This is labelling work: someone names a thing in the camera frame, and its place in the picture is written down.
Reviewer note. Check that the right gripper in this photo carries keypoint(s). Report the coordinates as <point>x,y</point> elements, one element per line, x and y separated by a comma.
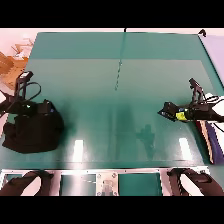
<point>171,111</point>

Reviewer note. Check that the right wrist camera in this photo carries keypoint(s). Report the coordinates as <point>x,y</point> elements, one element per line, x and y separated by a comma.
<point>196,87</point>

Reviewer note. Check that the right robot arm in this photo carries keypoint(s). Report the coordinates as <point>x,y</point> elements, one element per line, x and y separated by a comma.
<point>205,115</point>

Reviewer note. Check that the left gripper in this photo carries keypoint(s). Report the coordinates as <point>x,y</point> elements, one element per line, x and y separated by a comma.
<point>45,108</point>

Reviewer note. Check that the silver frame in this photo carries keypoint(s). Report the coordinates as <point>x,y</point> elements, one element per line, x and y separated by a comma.
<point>106,183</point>

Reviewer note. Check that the dark blue garment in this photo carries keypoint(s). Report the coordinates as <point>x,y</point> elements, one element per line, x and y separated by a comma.
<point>216,143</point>

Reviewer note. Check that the black garment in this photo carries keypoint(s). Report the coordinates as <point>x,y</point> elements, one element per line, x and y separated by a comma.
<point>33,133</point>

